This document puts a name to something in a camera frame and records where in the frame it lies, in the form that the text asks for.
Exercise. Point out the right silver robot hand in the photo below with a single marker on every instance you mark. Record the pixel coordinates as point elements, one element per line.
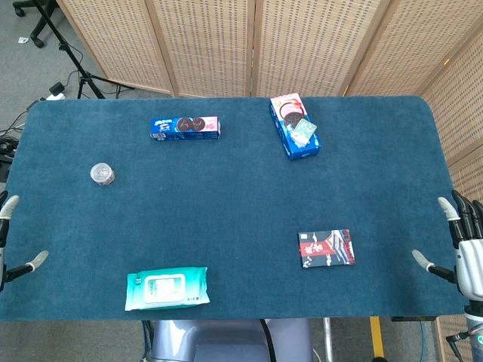
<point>471,264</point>

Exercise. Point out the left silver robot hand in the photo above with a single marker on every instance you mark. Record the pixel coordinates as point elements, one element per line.
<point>37,259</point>

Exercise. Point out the clear plastic cup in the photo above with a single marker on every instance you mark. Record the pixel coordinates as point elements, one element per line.
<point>102,174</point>

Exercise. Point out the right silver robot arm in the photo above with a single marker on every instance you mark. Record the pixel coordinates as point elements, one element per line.
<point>474,328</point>

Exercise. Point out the black red patterned box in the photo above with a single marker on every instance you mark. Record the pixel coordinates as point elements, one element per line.
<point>326,248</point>

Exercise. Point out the slim blue Oreo box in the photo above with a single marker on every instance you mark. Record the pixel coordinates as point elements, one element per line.
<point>185,129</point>

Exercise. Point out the wide blue Oreo box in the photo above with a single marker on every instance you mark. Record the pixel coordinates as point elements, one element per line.
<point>288,113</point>

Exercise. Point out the green wet wipes pack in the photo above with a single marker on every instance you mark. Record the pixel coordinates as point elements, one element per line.
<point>166,288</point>

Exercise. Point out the black caster wheel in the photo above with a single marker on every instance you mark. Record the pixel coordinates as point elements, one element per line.
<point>378,359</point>

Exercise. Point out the metal table leg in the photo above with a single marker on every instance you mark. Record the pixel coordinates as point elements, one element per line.
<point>327,339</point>

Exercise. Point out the white power strip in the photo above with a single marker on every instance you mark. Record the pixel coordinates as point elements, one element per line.
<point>53,97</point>

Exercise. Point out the black power adapter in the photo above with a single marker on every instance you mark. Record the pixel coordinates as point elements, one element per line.
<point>57,88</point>

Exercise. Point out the black tripod stand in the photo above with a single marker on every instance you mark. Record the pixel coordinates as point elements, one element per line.
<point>86,78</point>

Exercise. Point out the grey robot torso base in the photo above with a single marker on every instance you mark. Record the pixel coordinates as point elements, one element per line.
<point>230,343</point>

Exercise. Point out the blue carpet table mat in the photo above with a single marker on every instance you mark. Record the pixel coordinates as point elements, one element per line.
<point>241,203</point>

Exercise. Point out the small mint green pack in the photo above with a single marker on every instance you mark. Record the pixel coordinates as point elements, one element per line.
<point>303,131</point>

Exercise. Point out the white paper scrap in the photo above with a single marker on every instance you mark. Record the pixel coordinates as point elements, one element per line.
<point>23,39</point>

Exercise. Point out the black office chair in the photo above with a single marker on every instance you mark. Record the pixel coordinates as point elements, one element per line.
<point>37,34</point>

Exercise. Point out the bamboo folding screen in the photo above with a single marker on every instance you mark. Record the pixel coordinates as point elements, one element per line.
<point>211,45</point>

